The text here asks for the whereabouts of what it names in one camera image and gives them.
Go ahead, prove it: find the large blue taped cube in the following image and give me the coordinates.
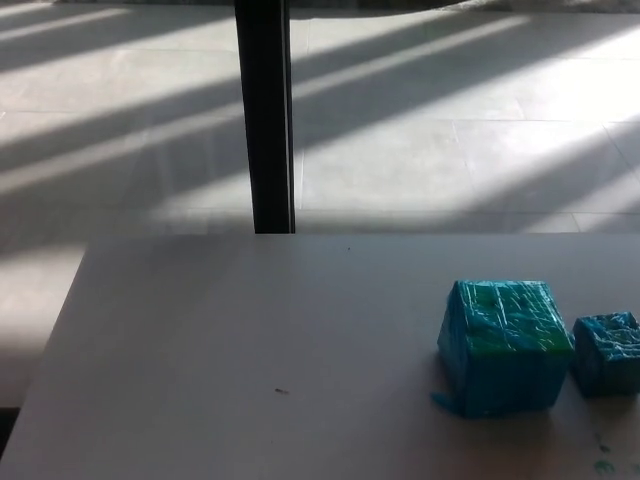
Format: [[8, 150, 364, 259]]
[[430, 279, 575, 418]]

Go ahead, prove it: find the small blue taped cube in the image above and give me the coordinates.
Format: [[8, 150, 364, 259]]
[[570, 310, 640, 399]]

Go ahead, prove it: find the black vertical post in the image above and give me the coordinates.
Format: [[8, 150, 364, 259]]
[[234, 0, 298, 235]]

